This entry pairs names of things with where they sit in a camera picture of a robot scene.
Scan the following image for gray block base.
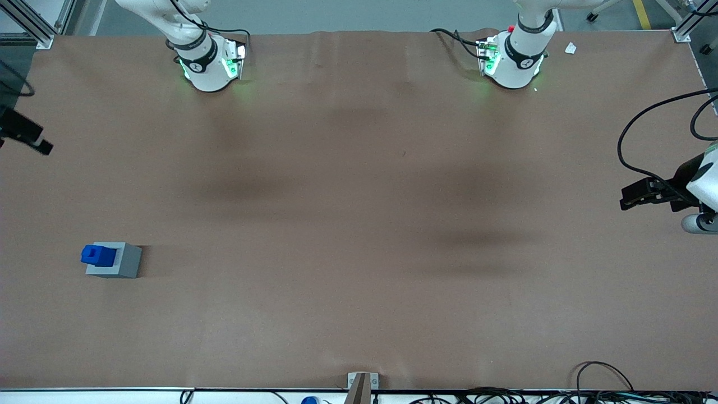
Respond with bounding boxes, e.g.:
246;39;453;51
85;242;142;279

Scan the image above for white table edge rail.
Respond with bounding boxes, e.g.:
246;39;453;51
0;387;718;404

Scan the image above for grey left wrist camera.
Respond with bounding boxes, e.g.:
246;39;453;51
681;212;718;235

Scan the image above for aluminium frame profile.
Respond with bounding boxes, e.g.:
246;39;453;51
0;0;77;51
653;0;718;44

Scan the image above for tangled black cable bundle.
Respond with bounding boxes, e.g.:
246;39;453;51
409;386;718;404

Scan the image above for brown table cover sheet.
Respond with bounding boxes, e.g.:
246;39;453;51
0;28;708;392

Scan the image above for blue plastic part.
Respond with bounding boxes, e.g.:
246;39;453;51
81;244;117;268

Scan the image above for long black looping cable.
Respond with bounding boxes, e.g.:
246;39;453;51
617;88;718;194

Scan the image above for black arm base cable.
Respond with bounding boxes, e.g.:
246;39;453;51
431;28;484;59
168;0;253;57

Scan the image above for white stand leg with caster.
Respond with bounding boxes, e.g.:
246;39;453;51
586;0;615;22

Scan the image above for short black curved cable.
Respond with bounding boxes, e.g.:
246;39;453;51
690;95;718;141

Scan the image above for metal bracket with brown post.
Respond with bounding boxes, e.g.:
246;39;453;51
347;371;380;404

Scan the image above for black arched cable loop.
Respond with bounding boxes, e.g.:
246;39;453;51
575;361;636;393

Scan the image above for black left arm base cable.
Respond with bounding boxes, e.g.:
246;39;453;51
431;28;484;59

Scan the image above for black right arm base cable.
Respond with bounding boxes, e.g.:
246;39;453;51
168;0;253;57

